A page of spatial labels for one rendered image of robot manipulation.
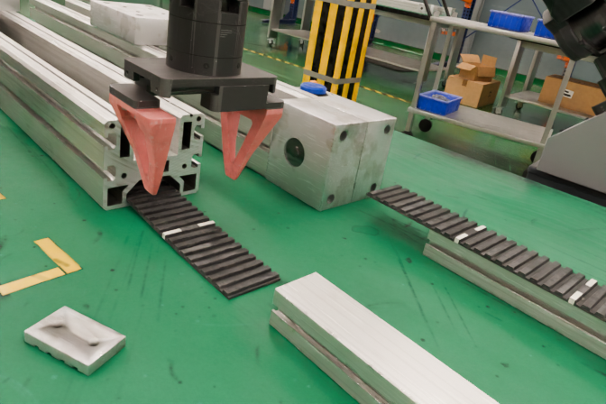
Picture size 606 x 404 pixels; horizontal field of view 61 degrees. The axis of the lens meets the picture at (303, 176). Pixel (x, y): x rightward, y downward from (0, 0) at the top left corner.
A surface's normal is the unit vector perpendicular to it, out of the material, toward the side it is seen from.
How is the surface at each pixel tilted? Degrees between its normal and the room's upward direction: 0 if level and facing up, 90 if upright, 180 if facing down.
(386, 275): 0
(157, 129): 111
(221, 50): 90
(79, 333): 0
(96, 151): 90
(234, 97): 90
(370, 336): 0
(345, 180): 90
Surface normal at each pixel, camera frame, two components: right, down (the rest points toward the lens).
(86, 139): -0.72, 0.15
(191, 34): -0.19, 0.34
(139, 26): 0.68, 0.38
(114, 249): 0.16, -0.91
